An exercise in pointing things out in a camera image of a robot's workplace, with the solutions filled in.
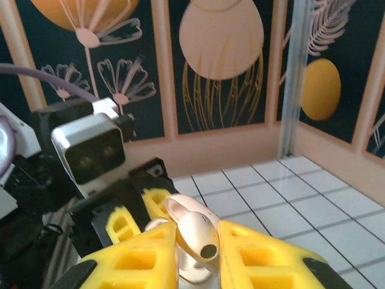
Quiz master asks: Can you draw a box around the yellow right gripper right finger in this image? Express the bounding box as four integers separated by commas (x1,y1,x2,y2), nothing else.
217,219,354,289

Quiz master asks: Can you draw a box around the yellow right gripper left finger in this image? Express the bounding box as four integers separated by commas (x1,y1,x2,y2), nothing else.
42,222,179,289

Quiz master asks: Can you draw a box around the beige earbud charging case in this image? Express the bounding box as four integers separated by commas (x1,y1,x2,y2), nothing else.
144,194,220,285

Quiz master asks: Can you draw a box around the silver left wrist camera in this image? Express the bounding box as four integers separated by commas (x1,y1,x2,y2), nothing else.
50,98,135,199

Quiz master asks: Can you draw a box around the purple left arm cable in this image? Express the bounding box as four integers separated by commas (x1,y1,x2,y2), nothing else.
0,63,100,177

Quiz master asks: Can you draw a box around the aluminium corner post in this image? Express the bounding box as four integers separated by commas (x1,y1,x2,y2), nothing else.
277,0,313,160

